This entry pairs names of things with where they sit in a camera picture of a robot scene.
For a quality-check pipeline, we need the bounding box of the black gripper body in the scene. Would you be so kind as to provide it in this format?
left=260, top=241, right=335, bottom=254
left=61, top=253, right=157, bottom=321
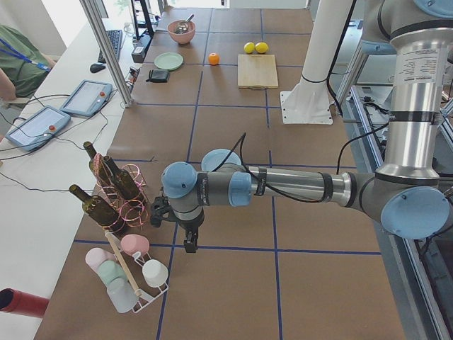
left=178, top=212, right=204, bottom=244

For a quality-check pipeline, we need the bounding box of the orange mandarin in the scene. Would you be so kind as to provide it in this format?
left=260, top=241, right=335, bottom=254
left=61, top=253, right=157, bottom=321
left=208, top=52, right=220, bottom=66

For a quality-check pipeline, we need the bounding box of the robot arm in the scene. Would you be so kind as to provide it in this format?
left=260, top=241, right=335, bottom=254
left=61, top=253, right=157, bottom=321
left=151, top=1, right=452, bottom=253

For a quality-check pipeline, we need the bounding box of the light green plate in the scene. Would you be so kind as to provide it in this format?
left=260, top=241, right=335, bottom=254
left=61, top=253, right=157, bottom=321
left=154, top=52, right=184, bottom=71

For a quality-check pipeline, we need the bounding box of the white cup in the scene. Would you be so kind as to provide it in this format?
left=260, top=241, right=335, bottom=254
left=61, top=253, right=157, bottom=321
left=142, top=259, right=168, bottom=288

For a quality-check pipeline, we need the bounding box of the dark wine bottle middle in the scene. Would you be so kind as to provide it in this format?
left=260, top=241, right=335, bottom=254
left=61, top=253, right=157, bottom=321
left=103, top=155, right=145, bottom=205

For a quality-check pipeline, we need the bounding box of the dark wine bottle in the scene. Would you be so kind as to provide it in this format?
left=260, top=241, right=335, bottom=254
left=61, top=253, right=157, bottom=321
left=103, top=155, right=145, bottom=205
left=69, top=184, right=129, bottom=236
left=83, top=141, right=113, bottom=188

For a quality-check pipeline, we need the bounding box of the grey translucent cup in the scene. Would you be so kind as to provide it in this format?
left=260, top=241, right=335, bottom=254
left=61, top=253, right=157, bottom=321
left=107, top=278, right=138, bottom=313

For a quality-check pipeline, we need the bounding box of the mint green cup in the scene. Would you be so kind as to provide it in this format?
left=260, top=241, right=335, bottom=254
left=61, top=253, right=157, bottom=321
left=96, top=260, right=127, bottom=286

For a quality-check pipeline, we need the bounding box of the dark wine bottle lower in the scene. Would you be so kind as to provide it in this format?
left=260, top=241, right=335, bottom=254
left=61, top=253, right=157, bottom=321
left=69, top=184, right=129, bottom=236

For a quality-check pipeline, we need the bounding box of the pale pink cup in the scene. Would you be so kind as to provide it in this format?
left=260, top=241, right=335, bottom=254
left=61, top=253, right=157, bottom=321
left=85, top=247, right=116, bottom=273

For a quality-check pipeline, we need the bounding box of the dark wine bottle upper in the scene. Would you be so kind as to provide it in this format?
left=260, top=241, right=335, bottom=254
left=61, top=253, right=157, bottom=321
left=83, top=141, right=113, bottom=188

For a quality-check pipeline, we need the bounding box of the dark grey folded cloth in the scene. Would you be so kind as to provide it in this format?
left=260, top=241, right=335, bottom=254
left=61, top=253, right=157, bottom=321
left=146, top=69, right=170, bottom=83

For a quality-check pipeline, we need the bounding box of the teach pendant far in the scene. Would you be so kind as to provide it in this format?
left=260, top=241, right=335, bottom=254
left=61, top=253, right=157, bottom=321
left=60, top=79, right=113, bottom=117

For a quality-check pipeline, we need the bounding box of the teach pendant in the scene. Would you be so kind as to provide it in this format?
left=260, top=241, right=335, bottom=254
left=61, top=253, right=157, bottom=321
left=60, top=79, right=113, bottom=117
left=6, top=106, right=71, bottom=151

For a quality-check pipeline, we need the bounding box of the bamboo cutting board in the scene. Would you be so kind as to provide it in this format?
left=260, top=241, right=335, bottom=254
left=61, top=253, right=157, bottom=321
left=238, top=55, right=279, bottom=89

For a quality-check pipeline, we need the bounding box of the white central pillar base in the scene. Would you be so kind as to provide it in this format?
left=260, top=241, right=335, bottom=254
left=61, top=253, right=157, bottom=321
left=280, top=0, right=355, bottom=125

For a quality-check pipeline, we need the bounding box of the teach pendant near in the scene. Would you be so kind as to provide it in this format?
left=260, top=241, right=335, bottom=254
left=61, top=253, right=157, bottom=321
left=6, top=106, right=71, bottom=151

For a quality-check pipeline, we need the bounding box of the black computer mouse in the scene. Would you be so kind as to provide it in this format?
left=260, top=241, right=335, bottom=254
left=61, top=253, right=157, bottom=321
left=89, top=63, right=106, bottom=74

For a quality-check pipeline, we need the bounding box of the yellow lemon outer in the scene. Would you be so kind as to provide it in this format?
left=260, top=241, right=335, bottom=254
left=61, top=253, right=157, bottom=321
left=243, top=42, right=255, bottom=55

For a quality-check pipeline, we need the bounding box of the red cylinder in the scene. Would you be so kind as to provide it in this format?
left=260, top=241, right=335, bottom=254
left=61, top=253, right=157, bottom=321
left=1, top=288, right=49, bottom=318

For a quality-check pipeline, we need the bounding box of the pink bowl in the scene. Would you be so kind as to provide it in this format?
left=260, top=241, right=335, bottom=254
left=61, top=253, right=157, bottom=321
left=167, top=20, right=195, bottom=45

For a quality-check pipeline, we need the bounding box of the yellow lemon near board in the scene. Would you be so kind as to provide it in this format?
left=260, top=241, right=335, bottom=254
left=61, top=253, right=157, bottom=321
left=255, top=42, right=269, bottom=54

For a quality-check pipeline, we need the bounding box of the metal ice scoop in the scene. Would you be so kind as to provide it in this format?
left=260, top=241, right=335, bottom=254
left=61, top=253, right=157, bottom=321
left=173, top=13, right=195, bottom=34

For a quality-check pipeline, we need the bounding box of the black keyboard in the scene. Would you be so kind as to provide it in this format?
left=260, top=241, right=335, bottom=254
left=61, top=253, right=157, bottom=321
left=97, top=29, right=124, bottom=64

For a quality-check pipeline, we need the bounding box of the person in green shirt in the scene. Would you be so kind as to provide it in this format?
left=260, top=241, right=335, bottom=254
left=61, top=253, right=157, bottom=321
left=1, top=25, right=56, bottom=101

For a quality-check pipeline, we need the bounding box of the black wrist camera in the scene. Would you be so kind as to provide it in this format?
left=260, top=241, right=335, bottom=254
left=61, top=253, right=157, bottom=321
left=150, top=195, right=174, bottom=227

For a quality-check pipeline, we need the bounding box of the white wire cup rack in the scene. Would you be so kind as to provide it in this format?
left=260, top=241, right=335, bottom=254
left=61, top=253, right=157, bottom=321
left=105, top=232, right=168, bottom=314

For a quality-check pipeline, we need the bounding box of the wooden rack handle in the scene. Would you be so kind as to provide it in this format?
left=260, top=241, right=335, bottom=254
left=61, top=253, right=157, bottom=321
left=105, top=232, right=142, bottom=297

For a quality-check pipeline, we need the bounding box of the copper wire bottle rack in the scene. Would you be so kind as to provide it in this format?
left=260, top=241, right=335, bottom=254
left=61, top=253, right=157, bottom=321
left=89, top=153, right=149, bottom=228

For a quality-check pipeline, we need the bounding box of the aluminium frame post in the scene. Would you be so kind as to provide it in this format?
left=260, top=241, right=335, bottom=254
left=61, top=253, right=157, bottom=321
left=80, top=0, right=133, bottom=108

